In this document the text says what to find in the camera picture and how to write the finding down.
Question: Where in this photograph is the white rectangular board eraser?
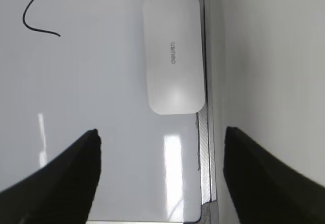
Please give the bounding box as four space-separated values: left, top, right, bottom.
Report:
143 0 205 115

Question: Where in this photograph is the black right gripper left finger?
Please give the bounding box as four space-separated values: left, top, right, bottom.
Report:
1 129 101 223

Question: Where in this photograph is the white board with grey frame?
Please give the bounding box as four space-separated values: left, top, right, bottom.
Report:
1 0 211 223

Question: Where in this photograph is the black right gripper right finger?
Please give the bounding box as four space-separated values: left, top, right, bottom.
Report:
223 126 324 223

